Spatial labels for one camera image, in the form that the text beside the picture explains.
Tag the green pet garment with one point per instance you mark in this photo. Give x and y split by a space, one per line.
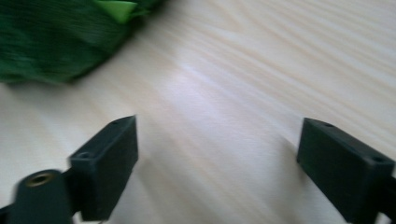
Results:
56 40

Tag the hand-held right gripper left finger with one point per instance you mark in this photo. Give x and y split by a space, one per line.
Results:
106 174

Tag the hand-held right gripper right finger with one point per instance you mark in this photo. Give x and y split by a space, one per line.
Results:
342 174

